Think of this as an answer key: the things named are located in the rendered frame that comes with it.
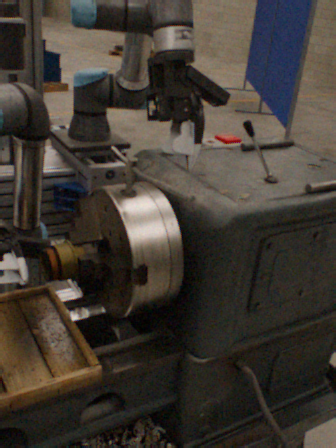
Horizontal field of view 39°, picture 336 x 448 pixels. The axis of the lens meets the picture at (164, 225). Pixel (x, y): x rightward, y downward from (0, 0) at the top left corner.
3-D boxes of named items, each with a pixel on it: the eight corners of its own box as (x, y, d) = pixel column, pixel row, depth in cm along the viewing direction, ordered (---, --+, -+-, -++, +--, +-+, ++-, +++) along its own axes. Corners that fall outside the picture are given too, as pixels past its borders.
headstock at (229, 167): (260, 235, 178) (281, 133, 161) (363, 306, 142) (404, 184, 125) (115, 265, 150) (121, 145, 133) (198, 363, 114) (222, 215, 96)
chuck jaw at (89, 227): (109, 240, 117) (99, 194, 119) (117, 236, 113) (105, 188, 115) (66, 248, 112) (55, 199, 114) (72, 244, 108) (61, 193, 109)
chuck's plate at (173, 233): (118, 259, 139) (130, 160, 122) (172, 332, 116) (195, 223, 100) (107, 262, 137) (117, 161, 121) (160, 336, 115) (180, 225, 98)
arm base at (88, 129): (62, 131, 172) (62, 103, 168) (101, 129, 179) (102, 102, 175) (76, 143, 161) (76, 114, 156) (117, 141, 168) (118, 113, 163)
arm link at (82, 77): (72, 103, 170) (73, 63, 164) (110, 105, 172) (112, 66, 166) (72, 111, 159) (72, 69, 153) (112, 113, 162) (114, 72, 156)
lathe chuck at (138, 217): (107, 262, 137) (117, 161, 121) (159, 336, 115) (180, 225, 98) (77, 268, 133) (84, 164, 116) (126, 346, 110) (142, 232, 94)
